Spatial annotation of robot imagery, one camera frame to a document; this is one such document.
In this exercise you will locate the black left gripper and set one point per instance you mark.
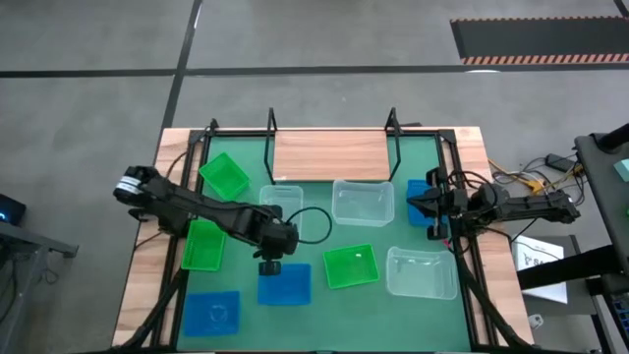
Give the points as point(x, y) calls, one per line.
point(280, 241)

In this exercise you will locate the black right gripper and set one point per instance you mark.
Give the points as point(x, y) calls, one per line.
point(449, 202)

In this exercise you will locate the blue mesh plastic basket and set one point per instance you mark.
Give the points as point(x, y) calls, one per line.
point(211, 314)
point(290, 287)
point(417, 185)

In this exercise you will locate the clear plastic basket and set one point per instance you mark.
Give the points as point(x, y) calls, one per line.
point(363, 204)
point(422, 273)
point(285, 196)

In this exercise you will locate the green mesh plastic basket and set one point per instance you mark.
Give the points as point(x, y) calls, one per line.
point(201, 251)
point(351, 268)
point(223, 177)

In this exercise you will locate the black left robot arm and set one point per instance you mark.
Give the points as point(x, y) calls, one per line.
point(196, 206)

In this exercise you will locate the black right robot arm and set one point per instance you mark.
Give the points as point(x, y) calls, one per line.
point(531, 204)

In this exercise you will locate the green table mat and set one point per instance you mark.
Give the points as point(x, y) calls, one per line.
point(344, 310)

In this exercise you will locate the white printed box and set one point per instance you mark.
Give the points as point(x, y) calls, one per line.
point(528, 251)

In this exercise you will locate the black power adapter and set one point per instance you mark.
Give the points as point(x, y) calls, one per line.
point(559, 162)

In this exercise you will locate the black metal beam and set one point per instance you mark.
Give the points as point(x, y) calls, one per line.
point(565, 268)

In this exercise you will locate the small white plastic object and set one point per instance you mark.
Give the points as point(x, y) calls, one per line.
point(536, 321)

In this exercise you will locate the black equipment cart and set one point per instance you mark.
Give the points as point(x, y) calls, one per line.
point(604, 196)

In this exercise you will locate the black orange striped floor mat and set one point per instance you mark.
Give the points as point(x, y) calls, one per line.
point(540, 39)

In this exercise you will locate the teal block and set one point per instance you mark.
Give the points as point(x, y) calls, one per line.
point(624, 169)

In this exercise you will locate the grey side table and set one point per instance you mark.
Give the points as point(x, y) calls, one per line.
point(29, 238)

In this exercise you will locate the dark device with blue light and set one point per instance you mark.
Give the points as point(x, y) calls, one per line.
point(10, 209)

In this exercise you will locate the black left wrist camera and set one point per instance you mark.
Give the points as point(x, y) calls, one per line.
point(269, 268)

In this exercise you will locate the wooden shelf with black frame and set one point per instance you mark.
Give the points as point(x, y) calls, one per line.
point(329, 155)

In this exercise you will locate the black metal rig frame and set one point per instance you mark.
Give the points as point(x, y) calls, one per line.
point(236, 133)

